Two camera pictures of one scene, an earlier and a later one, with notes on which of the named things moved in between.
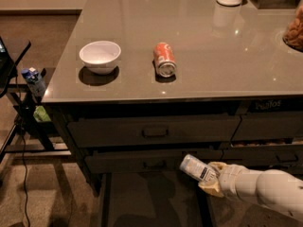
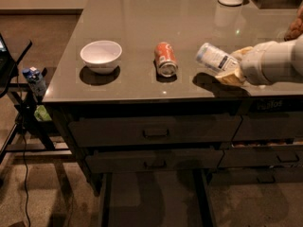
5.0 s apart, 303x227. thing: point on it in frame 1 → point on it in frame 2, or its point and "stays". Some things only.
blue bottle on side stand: [34, 80] stays
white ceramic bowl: [100, 56] stays
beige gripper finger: [220, 165] → [240, 52]
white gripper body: [231, 179] → [255, 65]
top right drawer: [269, 126] stays
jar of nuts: [294, 35] stays
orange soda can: [165, 60] stays
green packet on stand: [41, 114] stays
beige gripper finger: [212, 187] → [236, 78]
